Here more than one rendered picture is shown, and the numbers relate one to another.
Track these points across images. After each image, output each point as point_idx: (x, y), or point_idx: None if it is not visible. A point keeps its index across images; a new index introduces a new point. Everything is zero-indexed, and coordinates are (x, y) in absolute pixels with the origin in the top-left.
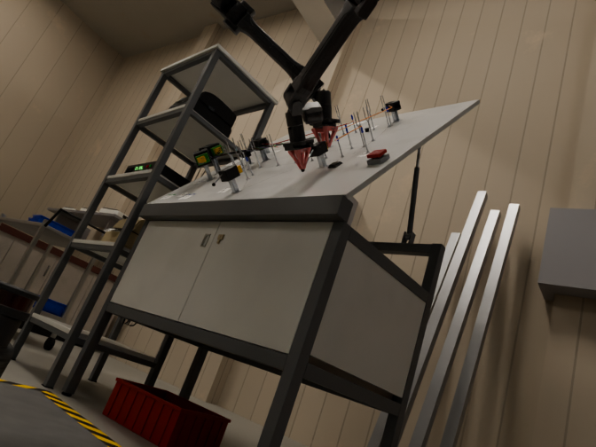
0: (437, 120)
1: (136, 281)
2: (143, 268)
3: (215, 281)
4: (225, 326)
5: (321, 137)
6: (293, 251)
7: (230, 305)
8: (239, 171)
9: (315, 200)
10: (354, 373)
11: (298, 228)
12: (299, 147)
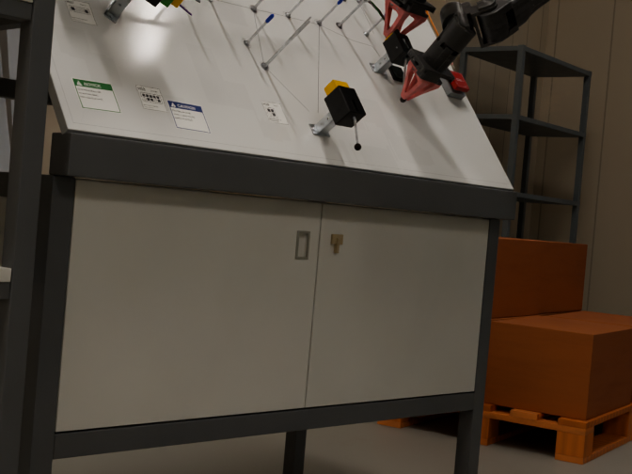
0: None
1: (134, 360)
2: (141, 323)
3: (353, 323)
4: (393, 387)
5: (387, 14)
6: (454, 262)
7: (390, 355)
8: None
9: (491, 197)
10: None
11: (453, 227)
12: (440, 80)
